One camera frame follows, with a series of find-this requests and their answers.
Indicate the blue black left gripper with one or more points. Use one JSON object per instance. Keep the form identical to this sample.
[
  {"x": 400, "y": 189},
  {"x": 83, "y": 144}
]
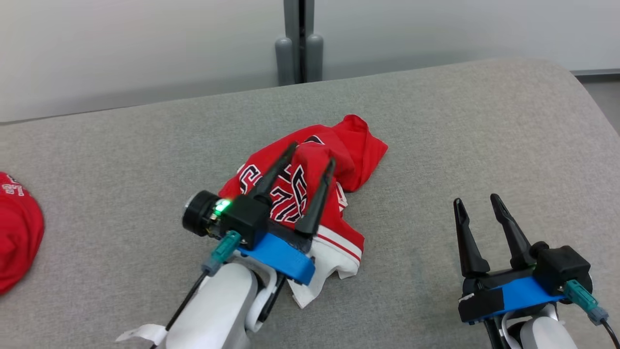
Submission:
[{"x": 281, "y": 257}]

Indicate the red shorts with white band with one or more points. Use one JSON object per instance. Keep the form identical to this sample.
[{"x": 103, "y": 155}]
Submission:
[{"x": 19, "y": 232}]

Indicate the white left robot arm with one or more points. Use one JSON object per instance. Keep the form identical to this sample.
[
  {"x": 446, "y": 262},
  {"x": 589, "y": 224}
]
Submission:
[{"x": 218, "y": 310}]

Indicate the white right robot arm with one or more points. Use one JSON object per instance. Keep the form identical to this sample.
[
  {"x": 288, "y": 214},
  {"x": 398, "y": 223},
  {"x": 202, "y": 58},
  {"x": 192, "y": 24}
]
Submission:
[{"x": 547, "y": 337}]

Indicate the white label tape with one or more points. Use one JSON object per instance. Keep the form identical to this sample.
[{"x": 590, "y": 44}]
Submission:
[{"x": 145, "y": 333}]

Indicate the grey partition joint post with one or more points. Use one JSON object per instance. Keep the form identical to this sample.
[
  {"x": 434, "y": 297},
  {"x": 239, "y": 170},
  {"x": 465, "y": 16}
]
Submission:
[{"x": 290, "y": 19}]

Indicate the red basketball jersey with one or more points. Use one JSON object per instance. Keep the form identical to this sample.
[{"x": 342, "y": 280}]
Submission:
[{"x": 361, "y": 145}]

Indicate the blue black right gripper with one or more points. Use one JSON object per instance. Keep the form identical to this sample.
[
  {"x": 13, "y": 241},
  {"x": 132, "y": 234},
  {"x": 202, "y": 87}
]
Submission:
[{"x": 518, "y": 293}]

